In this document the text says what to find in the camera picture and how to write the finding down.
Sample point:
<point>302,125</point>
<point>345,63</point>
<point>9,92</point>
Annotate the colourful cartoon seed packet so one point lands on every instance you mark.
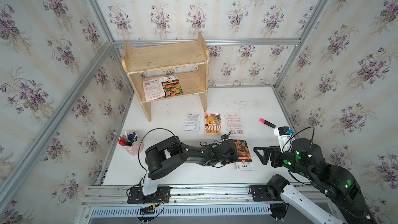
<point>212,124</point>

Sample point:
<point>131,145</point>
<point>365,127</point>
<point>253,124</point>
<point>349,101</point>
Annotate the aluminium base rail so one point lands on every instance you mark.
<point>175,200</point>

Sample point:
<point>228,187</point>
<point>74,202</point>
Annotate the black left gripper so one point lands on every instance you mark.
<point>235,156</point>

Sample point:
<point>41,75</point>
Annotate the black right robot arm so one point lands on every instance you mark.
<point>303,157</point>

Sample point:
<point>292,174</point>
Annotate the pink pen cup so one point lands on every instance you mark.
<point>130,142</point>

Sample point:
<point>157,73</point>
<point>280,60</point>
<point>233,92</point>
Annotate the pink white seed packet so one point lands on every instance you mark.
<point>234,124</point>

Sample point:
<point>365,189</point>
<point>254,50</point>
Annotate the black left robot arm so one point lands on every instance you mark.
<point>166,156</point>

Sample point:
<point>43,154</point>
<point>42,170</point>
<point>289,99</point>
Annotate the wooden two-tier shelf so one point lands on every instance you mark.
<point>136,61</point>

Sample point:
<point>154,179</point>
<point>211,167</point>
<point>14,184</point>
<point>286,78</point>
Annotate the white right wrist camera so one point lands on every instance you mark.
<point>284,135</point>

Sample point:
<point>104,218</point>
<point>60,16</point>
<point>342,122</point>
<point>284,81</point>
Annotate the white printed seed packet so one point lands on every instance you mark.
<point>192,122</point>

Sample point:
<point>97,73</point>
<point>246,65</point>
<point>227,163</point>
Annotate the pink marker pen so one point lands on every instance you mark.
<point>267,123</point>

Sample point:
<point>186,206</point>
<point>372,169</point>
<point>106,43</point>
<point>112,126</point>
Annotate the white text seed packet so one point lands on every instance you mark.
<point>153,89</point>

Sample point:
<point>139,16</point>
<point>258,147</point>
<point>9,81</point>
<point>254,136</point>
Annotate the orange flower seed packet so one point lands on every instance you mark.
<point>244,159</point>

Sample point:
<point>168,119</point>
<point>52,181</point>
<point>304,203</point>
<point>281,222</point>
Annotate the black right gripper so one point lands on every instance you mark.
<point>275,151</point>

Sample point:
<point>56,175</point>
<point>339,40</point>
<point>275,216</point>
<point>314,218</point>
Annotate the orange marigold seed packet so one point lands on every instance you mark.
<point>171,86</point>

